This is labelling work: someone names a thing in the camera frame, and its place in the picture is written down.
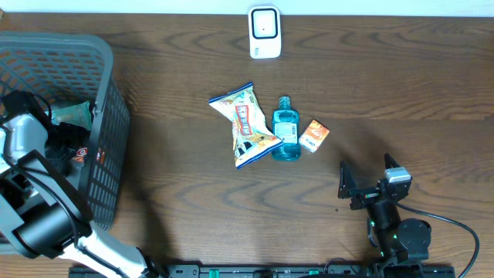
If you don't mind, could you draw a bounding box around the red brown snack bar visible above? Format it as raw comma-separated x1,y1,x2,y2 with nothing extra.
72,147,106,163

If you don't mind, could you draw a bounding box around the orange small box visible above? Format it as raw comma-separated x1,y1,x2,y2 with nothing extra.
299,120,330,153

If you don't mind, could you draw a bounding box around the blue mouthwash bottle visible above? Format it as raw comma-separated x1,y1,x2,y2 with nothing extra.
272,96,301,161

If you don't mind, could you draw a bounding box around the yellow wet wipes bag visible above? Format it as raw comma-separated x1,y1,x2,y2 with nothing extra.
208,82,283,169

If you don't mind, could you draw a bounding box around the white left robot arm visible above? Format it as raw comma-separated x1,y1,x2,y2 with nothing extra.
1,90,167,277

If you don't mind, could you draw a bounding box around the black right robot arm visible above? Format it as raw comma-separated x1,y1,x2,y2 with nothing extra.
338,154,431,266

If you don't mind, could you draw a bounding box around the grey plastic basket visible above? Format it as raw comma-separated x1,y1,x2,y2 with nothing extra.
1,32,130,253

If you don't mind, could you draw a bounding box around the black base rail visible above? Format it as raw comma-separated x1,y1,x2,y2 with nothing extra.
69,263,457,278

